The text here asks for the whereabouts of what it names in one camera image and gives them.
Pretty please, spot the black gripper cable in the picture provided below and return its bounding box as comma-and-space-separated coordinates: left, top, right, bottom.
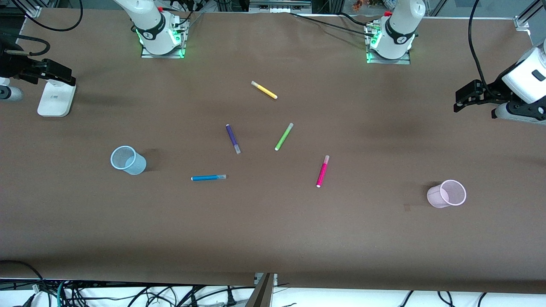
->
468, 0, 491, 86
0, 0, 84, 57

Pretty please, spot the translucent pink plastic cup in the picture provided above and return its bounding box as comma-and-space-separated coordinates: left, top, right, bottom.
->
427, 180, 467, 209

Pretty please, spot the yellow marker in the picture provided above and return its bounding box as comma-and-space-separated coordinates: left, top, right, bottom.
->
251, 81, 278, 100

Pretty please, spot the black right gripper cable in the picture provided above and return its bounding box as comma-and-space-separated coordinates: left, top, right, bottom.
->
0, 0, 84, 57

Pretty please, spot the black curved floor cable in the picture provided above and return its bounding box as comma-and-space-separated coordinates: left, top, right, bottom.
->
0, 260, 44, 295

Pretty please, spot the pink marker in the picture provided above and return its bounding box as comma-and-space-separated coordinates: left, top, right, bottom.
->
316, 155, 330, 188

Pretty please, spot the purple marker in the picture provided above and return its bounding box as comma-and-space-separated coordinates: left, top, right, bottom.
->
226, 124, 241, 155

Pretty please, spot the green marker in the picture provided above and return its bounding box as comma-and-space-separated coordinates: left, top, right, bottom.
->
274, 123, 294, 151

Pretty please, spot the translucent blue plastic cup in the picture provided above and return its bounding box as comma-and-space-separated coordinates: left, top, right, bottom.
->
110, 145, 147, 176

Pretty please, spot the white desk lamp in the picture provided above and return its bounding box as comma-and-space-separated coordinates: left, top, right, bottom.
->
37, 79, 77, 118

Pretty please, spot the brown table leg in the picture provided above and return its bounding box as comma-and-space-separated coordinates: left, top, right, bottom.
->
244, 273, 278, 307

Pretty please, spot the short black table cable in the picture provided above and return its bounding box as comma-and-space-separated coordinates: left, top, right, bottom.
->
337, 12, 372, 27

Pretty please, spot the grey background device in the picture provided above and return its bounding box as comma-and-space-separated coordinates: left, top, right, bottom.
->
249, 0, 313, 13

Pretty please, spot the long black table cable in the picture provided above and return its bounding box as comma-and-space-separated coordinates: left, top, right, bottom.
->
290, 12, 376, 37

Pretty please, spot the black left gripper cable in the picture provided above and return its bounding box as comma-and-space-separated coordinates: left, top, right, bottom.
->
468, 0, 491, 86

